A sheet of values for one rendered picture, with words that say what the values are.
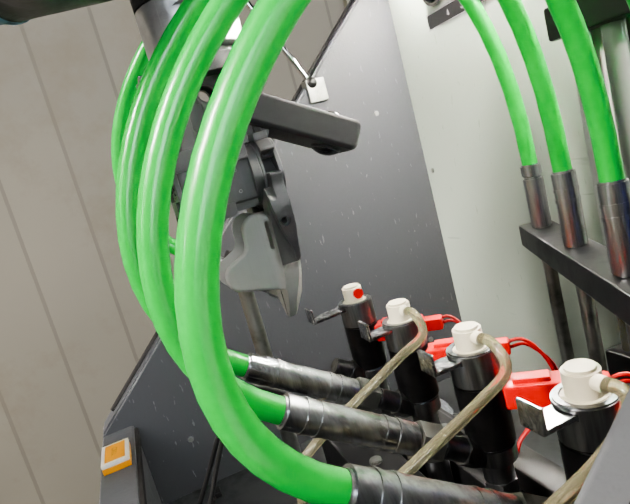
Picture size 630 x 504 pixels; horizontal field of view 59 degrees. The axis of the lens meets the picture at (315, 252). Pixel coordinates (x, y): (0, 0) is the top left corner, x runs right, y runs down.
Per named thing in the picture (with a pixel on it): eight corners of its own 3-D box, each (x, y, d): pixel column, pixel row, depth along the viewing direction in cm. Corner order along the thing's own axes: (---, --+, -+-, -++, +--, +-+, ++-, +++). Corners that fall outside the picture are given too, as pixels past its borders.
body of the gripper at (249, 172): (179, 230, 47) (134, 87, 44) (273, 202, 49) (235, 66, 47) (190, 235, 39) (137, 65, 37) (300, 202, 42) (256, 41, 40)
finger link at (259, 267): (239, 334, 45) (205, 225, 43) (304, 309, 47) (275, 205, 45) (247, 343, 42) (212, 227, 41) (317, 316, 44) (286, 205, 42)
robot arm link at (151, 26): (222, 13, 46) (243, -25, 39) (238, 68, 47) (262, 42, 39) (133, 29, 44) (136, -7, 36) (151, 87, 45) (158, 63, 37)
